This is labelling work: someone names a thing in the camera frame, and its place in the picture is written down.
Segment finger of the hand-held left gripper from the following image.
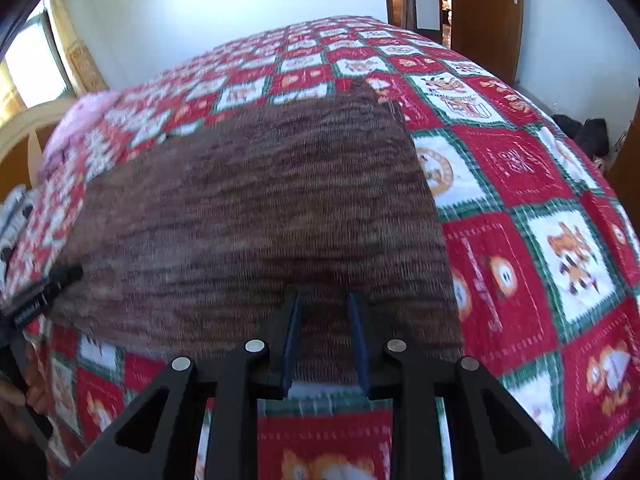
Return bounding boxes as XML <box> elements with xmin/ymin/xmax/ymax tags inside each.
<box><xmin>47</xmin><ymin>264</ymin><xmax>85</xmax><ymax>293</ymax></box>

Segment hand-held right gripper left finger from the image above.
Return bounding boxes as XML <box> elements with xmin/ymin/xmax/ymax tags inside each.
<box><xmin>65</xmin><ymin>291</ymin><xmax>304</xmax><ymax>480</ymax></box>

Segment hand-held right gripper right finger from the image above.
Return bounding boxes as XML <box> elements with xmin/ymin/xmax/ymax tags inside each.
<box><xmin>347</xmin><ymin>292</ymin><xmax>581</xmax><ymax>480</ymax></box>

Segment brown knit sweater sun motifs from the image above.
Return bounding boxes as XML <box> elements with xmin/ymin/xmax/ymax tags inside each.
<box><xmin>45</xmin><ymin>80</ymin><xmax>463</xmax><ymax>386</ymax></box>

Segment person's left hand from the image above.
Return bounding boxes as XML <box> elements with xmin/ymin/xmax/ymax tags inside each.
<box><xmin>0</xmin><ymin>346</ymin><xmax>53</xmax><ymax>442</ymax></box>

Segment black and white patterned pillow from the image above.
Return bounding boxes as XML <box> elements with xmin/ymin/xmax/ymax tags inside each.
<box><xmin>0</xmin><ymin>185</ymin><xmax>37</xmax><ymax>263</ymax></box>

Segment cream wooden headboard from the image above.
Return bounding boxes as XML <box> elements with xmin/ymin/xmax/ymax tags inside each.
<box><xmin>0</xmin><ymin>105</ymin><xmax>66</xmax><ymax>201</ymax></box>

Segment pink pillow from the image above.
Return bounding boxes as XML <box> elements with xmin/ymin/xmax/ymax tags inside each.
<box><xmin>40</xmin><ymin>90</ymin><xmax>121</xmax><ymax>181</ymax></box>

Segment window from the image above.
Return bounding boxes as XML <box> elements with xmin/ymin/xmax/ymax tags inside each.
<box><xmin>0</xmin><ymin>10</ymin><xmax>76</xmax><ymax>111</ymax></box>

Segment yellow patterned curtain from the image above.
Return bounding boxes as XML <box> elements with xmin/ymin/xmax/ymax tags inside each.
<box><xmin>47</xmin><ymin>0</ymin><xmax>110</xmax><ymax>96</ymax></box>

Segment red checkered printed bedspread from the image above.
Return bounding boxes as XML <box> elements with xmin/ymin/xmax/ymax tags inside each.
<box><xmin>0</xmin><ymin>15</ymin><xmax>640</xmax><ymax>480</ymax></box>

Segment black bag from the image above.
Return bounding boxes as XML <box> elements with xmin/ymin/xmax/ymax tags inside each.
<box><xmin>552</xmin><ymin>115</ymin><xmax>609</xmax><ymax>157</ymax></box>

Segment brown wooden cabinet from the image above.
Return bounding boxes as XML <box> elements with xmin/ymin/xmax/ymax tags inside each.
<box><xmin>607</xmin><ymin>115</ymin><xmax>640</xmax><ymax>188</ymax></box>

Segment brown wooden door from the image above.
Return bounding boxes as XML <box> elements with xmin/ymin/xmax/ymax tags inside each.
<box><xmin>450</xmin><ymin>0</ymin><xmax>526</xmax><ymax>83</ymax></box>

